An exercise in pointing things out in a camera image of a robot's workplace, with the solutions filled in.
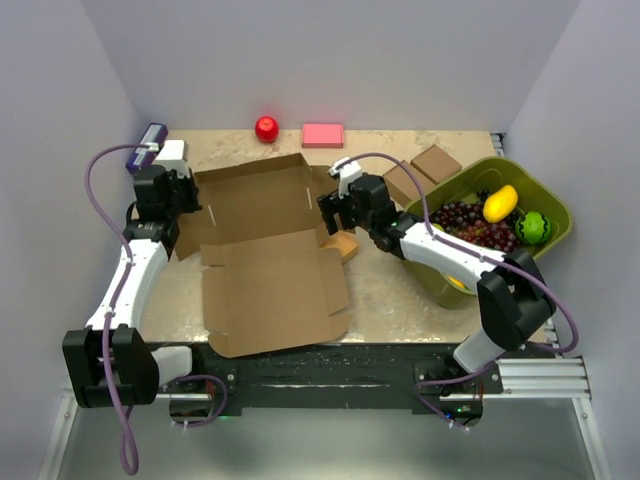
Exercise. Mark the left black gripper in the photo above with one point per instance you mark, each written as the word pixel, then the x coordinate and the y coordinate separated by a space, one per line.
pixel 189 185

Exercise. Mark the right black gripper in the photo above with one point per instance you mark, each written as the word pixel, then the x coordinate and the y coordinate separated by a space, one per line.
pixel 332 204

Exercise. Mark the large brown cardboard box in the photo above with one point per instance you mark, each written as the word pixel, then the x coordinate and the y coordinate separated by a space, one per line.
pixel 269 282

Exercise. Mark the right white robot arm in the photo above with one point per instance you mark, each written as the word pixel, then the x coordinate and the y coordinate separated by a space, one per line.
pixel 513 298

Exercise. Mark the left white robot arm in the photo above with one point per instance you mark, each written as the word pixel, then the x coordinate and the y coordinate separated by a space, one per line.
pixel 110 342

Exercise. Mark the purple flat box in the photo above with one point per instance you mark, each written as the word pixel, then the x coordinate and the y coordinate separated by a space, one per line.
pixel 151 143

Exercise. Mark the pink flat box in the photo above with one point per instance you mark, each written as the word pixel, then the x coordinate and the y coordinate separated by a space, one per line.
pixel 316 135

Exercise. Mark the small brown box right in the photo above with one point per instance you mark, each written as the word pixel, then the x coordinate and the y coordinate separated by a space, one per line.
pixel 436 164

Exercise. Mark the orange sponge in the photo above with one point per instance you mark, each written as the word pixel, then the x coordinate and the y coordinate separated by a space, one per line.
pixel 345 243

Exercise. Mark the red apple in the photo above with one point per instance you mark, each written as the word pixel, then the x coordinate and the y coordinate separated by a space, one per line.
pixel 266 129

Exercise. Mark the purple grapes bunch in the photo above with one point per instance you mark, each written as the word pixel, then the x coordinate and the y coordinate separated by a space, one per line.
pixel 466 222

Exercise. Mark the olive green plastic bin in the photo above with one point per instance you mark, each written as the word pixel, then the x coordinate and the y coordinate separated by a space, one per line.
pixel 490 173

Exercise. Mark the yellow mango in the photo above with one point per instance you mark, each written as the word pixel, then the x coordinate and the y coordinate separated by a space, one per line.
pixel 499 205

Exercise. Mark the toy watermelon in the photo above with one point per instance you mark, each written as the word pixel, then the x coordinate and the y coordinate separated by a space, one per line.
pixel 533 228

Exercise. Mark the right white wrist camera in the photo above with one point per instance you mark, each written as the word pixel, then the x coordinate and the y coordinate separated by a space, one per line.
pixel 346 170

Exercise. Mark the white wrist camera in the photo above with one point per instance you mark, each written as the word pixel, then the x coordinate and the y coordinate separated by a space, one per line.
pixel 346 170
pixel 172 156

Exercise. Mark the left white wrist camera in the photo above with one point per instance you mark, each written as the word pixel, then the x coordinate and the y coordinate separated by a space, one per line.
pixel 172 156

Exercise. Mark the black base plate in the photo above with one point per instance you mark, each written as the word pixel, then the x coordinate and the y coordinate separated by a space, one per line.
pixel 350 376

